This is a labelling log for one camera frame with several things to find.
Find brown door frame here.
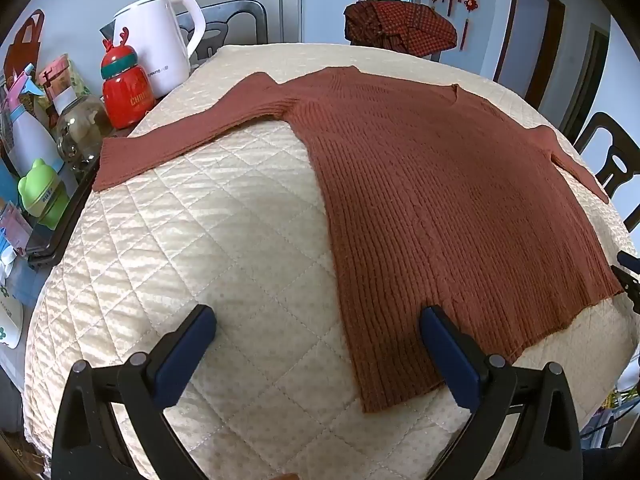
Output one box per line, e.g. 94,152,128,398
557,22,611,136
492,0,566,111

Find black dining chair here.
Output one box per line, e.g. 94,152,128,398
177,0,268,68
572,111,640,233

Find green frog cup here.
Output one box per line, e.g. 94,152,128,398
17,158,71,231

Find glass jar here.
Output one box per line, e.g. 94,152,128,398
52,85,108,171

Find rust knitted sweater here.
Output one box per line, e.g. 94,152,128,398
92,66,626,415

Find cream quilted table cover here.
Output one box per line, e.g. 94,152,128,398
22,42,636,480

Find white spray bottle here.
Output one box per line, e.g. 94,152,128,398
0,62,63,178

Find red tote bag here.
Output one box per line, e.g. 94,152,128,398
2,8,46,78

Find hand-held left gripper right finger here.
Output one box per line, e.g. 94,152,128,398
419,305,585,480

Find pink paper packet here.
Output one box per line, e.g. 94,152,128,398
0,202,33,257

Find white electric kettle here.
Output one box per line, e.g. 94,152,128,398
111,0,208,101

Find red plaid cloth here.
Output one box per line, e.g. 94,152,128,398
343,0,458,58

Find white door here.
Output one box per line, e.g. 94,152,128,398
277,0,303,43

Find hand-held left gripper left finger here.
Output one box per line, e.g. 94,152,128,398
52,304,218,480

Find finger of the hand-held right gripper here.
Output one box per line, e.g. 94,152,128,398
611,251,640,313

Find red antler-lid bottle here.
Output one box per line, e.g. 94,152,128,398
100,25,157,131

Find black tray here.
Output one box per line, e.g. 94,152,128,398
25,160,103,268

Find white flower-print pouch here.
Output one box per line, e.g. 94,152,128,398
0,287,26,348

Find patterned snack box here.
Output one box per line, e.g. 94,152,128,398
37,55,93,126

